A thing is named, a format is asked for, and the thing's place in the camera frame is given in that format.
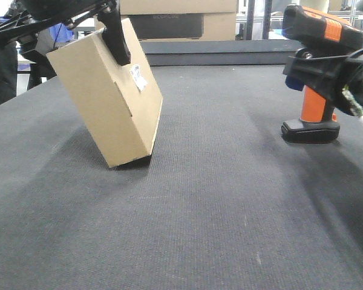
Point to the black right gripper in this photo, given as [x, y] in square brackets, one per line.
[338, 79]

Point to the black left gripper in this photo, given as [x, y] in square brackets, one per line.
[41, 15]

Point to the orange black barcode scanner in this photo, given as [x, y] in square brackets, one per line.
[321, 34]

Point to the small brown cardboard package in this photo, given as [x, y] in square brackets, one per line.
[120, 105]

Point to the large background cardboard box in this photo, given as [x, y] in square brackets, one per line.
[193, 20]

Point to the blue background crate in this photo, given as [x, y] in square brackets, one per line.
[60, 33]

